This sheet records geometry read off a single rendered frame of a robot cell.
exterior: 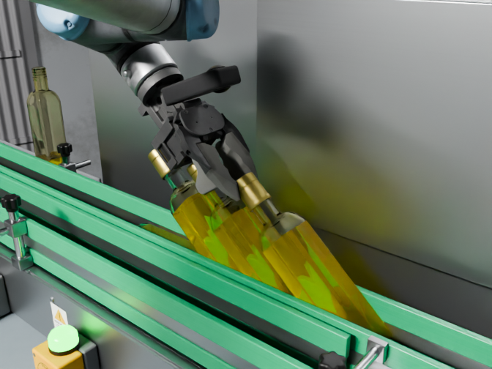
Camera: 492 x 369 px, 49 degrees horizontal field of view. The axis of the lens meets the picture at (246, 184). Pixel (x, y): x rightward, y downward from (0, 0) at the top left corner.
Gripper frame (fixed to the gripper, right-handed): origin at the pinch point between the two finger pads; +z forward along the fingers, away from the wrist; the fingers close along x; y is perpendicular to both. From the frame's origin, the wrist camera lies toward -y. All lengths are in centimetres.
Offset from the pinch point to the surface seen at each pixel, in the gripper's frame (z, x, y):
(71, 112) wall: -131, -112, 183
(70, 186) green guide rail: -27, -3, 43
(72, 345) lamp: 2.6, 19.3, 29.7
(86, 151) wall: -113, -118, 201
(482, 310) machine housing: 32.3, -14.7, -7.5
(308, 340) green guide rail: 20.9, 6.6, 0.8
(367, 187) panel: 10.0, -11.7, -7.2
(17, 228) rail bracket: -18.8, 15.6, 32.4
